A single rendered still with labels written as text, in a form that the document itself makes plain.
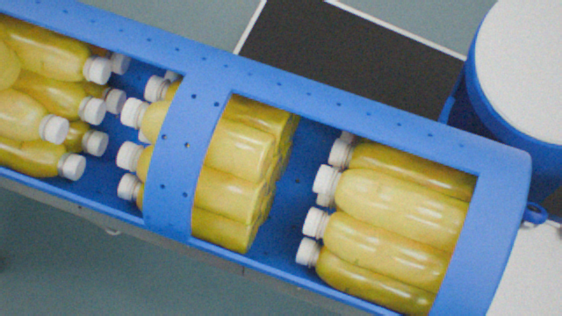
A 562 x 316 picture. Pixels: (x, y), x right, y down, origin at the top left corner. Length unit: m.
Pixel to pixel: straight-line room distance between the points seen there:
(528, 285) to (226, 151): 0.54
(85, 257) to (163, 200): 1.27
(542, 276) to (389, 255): 0.33
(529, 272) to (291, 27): 1.16
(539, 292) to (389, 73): 1.03
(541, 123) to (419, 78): 0.97
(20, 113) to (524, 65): 0.76
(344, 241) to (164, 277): 1.24
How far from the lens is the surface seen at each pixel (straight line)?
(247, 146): 1.11
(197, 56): 1.16
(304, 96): 1.12
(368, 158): 1.15
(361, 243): 1.13
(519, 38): 1.36
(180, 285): 2.31
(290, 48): 2.28
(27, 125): 1.25
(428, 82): 2.26
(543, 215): 1.35
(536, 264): 1.38
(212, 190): 1.15
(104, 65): 1.25
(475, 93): 1.35
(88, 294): 2.36
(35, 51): 1.27
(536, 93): 1.33
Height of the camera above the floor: 2.26
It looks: 75 degrees down
